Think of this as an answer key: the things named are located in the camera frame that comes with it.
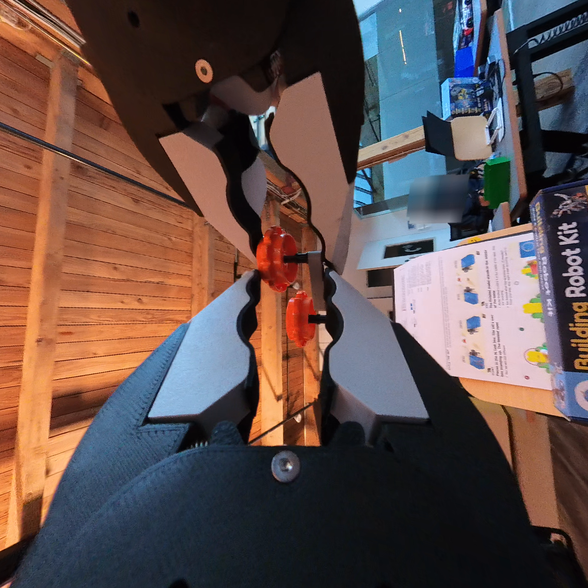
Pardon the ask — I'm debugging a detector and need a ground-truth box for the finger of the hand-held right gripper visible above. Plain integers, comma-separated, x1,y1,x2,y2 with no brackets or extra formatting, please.
157,107,268,264
270,71,354,273

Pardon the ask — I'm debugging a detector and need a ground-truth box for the white phone booth unit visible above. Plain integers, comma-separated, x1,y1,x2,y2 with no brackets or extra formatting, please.
342,202,460,322

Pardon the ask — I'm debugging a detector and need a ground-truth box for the green box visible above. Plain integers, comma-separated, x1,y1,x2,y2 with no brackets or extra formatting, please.
483,156,512,210

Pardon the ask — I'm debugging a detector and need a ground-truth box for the dark blue robot kit box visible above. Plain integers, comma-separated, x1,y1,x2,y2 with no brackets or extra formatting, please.
528,180,588,422

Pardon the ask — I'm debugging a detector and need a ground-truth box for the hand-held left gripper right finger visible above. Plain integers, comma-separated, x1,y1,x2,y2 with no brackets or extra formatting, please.
320,268,430,436

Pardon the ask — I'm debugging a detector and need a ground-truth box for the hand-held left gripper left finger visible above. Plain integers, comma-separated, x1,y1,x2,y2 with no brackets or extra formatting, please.
147,270,262,432

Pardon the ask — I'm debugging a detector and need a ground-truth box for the white instruction sheet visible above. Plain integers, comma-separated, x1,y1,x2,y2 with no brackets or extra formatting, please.
394,231,553,391

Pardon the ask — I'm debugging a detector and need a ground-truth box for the small blue toy box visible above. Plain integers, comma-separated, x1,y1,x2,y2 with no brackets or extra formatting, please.
440,77,496,121

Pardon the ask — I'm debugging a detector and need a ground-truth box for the beige chair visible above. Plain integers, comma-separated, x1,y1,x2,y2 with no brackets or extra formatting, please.
450,115,493,161

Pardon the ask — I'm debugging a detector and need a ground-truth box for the grey beam with orange gears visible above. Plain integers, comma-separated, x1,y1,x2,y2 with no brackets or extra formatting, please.
256,225,329,348

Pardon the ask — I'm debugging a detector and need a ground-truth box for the black metal table frame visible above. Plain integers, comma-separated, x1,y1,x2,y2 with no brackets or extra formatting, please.
505,0,588,177

